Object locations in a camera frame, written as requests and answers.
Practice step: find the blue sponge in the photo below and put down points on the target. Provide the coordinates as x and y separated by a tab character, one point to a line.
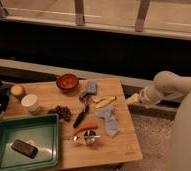
91	87

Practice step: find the green plastic tray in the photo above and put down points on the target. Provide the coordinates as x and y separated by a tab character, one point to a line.
29	143

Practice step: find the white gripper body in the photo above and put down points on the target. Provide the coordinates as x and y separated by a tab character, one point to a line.
150	96

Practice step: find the peeled banana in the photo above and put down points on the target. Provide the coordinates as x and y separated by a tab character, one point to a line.
103	101

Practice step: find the orange carrot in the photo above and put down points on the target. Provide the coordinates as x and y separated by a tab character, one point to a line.
85	127

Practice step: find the white cup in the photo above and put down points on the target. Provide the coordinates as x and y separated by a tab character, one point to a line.
30	102

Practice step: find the dark brown rectangular block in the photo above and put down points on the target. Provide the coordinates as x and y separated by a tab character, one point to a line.
24	148

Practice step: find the wooden table board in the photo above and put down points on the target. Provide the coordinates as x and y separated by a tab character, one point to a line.
123	147

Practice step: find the red-brown bowl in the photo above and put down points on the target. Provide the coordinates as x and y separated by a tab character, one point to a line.
67	82

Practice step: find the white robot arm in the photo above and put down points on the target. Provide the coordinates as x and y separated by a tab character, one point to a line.
167	86

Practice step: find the peach fruit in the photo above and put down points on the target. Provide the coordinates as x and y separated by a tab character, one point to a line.
18	90

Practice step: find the bunch of dark grapes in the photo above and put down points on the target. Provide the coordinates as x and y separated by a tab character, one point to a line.
63	112

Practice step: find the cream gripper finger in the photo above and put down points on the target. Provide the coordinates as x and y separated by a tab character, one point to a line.
135	98

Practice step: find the light blue cloth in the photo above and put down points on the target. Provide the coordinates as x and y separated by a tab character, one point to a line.
110	120

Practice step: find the metal strainer spoon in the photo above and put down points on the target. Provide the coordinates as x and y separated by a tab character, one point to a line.
88	138

